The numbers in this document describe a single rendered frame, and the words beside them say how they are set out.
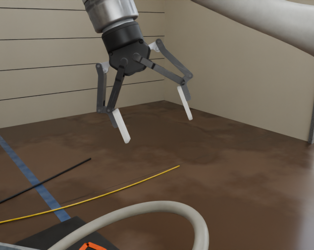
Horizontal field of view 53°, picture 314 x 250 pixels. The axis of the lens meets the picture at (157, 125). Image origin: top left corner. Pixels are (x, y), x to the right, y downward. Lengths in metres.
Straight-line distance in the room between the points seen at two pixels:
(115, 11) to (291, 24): 0.31
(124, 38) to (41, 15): 5.61
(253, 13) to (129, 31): 0.22
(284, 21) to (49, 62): 5.78
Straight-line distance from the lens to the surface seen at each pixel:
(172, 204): 0.85
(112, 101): 0.63
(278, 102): 5.59
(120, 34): 0.59
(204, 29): 6.56
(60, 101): 6.40
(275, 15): 0.60
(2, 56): 6.02
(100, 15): 0.60
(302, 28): 0.62
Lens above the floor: 1.72
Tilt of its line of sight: 17 degrees down
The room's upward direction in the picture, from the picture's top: straight up
